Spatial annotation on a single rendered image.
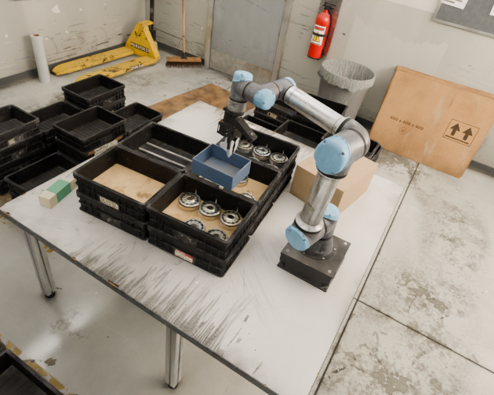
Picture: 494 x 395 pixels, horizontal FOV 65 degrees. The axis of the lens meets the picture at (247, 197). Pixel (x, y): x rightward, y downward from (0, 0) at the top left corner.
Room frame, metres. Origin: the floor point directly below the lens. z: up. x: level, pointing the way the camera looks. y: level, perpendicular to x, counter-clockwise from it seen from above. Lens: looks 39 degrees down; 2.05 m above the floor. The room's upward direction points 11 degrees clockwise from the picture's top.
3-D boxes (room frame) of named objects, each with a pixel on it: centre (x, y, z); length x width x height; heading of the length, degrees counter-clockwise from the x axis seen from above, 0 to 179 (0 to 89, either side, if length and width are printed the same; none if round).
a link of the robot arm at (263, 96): (1.40, 0.01, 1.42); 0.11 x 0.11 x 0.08; 51
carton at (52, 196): (1.42, 0.92, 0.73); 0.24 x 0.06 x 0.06; 169
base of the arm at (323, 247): (1.28, -0.35, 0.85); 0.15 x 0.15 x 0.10
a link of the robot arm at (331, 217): (1.27, -0.34, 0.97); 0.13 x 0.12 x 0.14; 141
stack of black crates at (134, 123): (2.66, 1.01, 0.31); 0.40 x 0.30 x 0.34; 156
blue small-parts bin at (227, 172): (1.34, 0.13, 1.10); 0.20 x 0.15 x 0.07; 66
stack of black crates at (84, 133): (2.29, 1.17, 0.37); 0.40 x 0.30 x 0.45; 156
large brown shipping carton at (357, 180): (1.84, -0.47, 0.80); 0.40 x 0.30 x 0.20; 145
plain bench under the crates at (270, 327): (1.64, 0.09, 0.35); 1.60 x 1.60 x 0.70; 66
